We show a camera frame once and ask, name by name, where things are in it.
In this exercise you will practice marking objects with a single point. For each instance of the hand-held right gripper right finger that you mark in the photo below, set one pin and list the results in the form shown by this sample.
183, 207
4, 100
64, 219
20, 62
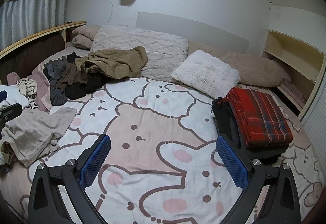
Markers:
231, 162

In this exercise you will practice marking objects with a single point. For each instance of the white fluffy blanket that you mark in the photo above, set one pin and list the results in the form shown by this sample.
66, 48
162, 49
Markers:
158, 45

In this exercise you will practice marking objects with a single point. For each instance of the fluffy white pillow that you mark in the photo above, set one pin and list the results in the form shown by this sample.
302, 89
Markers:
206, 73

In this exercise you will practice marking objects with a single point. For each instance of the white ribbed cabinet door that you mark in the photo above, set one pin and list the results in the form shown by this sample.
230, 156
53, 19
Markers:
315, 127

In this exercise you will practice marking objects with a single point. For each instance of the cream bedside shelf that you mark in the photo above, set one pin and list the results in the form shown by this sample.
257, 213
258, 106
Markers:
295, 50

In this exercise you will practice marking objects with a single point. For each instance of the cream patterned garment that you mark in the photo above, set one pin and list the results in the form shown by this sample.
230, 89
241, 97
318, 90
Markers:
26, 87

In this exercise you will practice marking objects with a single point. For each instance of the beige t-shirt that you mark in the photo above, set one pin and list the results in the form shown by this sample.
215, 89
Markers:
33, 129

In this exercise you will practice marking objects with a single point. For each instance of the black garment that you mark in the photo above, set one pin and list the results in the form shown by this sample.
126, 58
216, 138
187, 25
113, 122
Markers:
81, 89

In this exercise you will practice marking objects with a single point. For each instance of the dark grey garment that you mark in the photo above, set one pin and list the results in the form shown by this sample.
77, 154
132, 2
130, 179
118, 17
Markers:
57, 89

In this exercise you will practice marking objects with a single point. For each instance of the printed cartoon bed blanket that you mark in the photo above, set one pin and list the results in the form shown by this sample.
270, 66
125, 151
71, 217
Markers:
152, 117

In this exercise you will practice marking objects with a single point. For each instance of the grey wall panel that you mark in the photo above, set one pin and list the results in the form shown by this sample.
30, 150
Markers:
193, 27

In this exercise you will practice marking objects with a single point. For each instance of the khaki garment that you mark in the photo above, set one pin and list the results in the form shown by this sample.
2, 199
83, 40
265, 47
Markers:
117, 61

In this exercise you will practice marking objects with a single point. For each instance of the long beige pillow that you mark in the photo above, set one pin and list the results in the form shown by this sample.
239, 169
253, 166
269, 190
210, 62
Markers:
254, 68

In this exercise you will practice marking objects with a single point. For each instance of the white garment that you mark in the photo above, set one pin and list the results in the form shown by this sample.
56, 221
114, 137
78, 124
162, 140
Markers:
12, 96

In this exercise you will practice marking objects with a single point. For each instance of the grey curtain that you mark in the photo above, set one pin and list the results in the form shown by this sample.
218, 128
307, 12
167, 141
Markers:
30, 15

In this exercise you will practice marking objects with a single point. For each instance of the small beige pillow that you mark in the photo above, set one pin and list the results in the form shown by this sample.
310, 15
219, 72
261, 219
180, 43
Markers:
82, 35

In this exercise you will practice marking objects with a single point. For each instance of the wooden headboard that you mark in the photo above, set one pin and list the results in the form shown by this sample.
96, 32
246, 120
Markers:
30, 53

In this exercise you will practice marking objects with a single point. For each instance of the stack of black folded clothes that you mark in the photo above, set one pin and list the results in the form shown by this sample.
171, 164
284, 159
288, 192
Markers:
226, 122

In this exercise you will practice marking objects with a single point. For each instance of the red plaid folded cloth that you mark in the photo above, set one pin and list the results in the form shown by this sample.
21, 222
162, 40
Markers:
262, 117

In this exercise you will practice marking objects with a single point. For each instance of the pink garment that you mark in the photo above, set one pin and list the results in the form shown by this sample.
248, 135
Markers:
42, 86

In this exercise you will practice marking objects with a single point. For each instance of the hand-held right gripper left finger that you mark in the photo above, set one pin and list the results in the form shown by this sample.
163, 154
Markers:
95, 160

